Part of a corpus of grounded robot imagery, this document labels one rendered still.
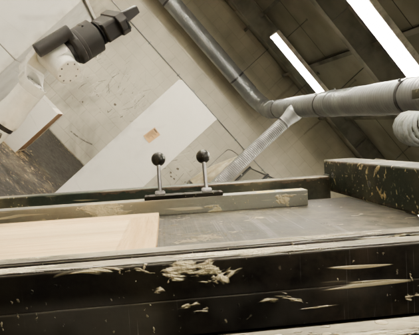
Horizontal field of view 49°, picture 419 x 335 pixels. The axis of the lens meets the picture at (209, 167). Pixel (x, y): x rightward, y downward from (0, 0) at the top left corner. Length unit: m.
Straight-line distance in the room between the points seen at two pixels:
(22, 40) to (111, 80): 5.89
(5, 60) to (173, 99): 1.96
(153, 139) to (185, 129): 0.36
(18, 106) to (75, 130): 8.17
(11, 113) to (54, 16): 2.36
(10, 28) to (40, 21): 0.21
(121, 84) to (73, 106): 1.02
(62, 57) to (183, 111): 3.78
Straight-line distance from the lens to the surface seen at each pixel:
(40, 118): 6.20
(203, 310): 0.43
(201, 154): 1.22
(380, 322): 0.28
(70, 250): 0.78
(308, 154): 9.94
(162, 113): 4.90
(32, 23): 3.57
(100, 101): 9.34
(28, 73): 1.25
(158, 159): 1.21
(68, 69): 1.19
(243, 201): 1.18
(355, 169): 1.31
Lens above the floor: 1.45
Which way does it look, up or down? 2 degrees up
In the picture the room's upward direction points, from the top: 47 degrees clockwise
